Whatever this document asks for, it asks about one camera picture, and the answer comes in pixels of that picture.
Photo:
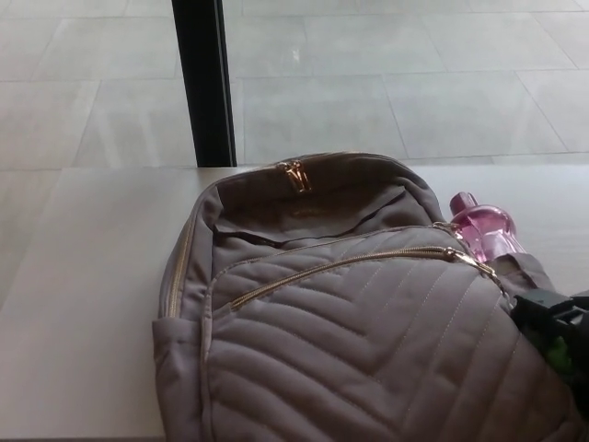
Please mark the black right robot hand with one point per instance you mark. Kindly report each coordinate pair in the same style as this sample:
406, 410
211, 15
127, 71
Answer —
538, 317

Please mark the grey quilted backpack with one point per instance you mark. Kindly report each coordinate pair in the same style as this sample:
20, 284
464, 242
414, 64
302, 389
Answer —
345, 331

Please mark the pink transparent water bottle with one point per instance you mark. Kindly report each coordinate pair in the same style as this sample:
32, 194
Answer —
485, 228

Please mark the black window frame post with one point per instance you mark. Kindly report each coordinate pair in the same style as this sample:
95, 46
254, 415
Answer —
204, 83

